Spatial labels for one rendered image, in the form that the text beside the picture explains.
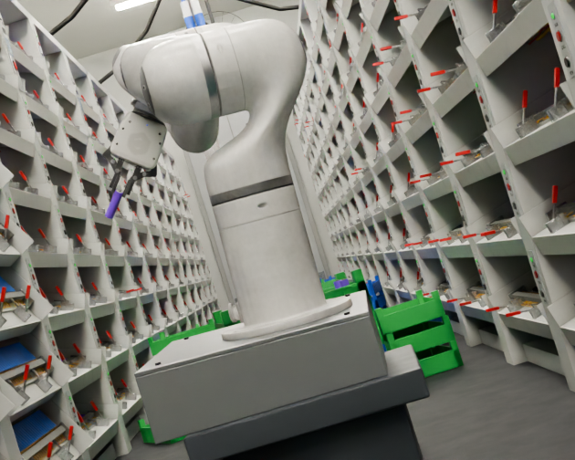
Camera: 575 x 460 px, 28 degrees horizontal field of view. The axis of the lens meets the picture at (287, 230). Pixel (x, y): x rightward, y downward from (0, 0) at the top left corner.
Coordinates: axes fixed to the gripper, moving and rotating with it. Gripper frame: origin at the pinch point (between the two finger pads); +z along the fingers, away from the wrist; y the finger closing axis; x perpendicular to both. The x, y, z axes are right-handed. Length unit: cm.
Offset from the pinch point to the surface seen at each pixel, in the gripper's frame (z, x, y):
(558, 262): -19, -13, 92
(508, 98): -48, -11, 69
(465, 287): -20, 123, 122
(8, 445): 60, 10, -1
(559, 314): -8, -14, 96
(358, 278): 1, -18, 51
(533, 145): -35, -35, 70
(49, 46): -66, 278, -45
